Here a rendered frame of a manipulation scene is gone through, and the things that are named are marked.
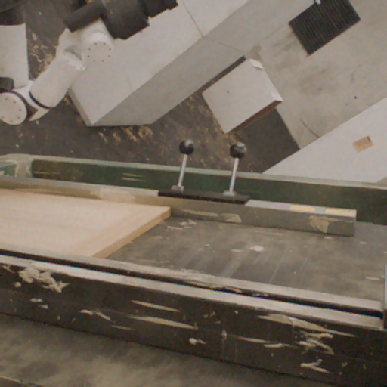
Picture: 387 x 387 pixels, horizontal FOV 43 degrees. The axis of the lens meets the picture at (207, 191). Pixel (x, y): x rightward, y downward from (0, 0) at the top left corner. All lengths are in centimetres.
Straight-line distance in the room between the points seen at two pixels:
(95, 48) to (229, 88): 488
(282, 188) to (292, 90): 783
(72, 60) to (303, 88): 794
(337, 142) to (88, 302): 395
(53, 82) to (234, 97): 480
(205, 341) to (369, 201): 75
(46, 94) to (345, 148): 349
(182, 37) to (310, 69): 590
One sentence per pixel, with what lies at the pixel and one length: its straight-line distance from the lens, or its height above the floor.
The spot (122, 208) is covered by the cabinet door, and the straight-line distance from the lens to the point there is 106.
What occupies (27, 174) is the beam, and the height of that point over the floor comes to 88.
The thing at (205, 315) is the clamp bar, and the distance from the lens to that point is 54.
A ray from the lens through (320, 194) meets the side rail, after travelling 122.
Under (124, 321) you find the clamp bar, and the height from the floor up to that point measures 149.
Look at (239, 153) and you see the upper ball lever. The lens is 106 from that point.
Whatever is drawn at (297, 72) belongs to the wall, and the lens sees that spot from 904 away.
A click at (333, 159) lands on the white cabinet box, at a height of 114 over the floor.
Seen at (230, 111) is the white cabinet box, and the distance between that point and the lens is 592.
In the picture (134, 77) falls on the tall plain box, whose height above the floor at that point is 53.
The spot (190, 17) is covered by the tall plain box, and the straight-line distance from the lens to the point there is 327.
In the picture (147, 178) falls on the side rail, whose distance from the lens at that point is 136.
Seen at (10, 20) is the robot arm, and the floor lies 128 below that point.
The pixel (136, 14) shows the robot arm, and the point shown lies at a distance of 111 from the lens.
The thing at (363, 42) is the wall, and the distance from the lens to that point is 892.
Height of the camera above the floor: 186
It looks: 24 degrees down
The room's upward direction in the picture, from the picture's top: 58 degrees clockwise
